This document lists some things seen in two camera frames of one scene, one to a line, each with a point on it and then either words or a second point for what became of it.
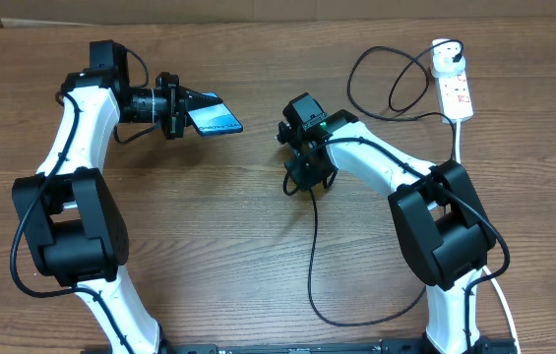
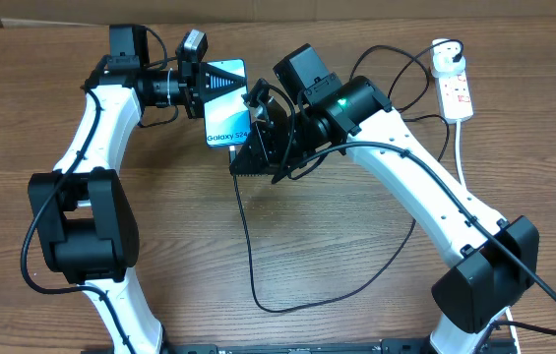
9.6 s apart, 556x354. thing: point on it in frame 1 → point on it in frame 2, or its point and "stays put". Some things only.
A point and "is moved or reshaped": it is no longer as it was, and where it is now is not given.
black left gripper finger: [194, 99] → [215, 83]
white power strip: [454, 95] stays put
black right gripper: [298, 170] → [263, 146]
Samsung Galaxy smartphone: [215, 120] is moved or reshaped
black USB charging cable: [311, 288] → [387, 269]
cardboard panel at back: [40, 13] stays put
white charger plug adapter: [443, 58] stays put
